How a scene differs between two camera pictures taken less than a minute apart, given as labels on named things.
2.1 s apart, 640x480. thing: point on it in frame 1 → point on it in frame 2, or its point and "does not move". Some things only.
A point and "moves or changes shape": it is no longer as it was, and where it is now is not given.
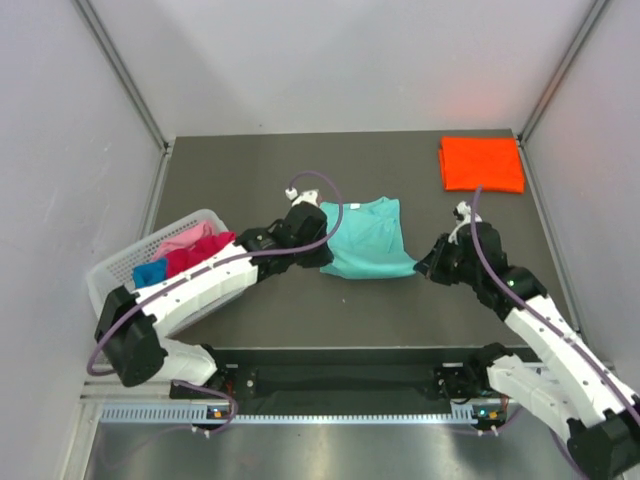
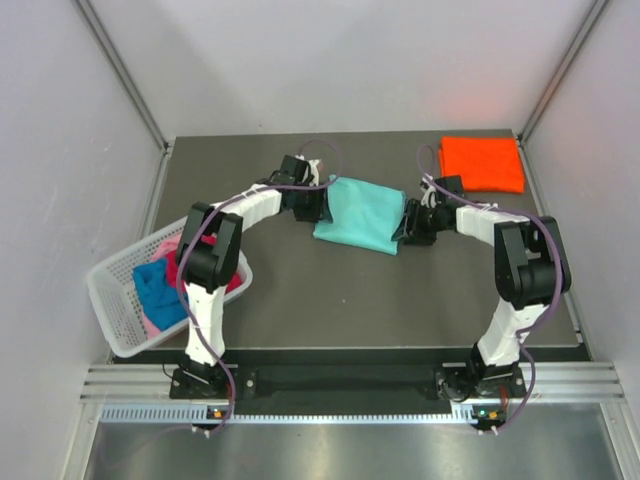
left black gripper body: (315, 258) → (309, 204)
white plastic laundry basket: (119, 270) does not move
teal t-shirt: (369, 244) moves or changes shape
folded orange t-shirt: (490, 161) does not move
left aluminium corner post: (131, 89) does not move
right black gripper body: (448, 266) → (422, 222)
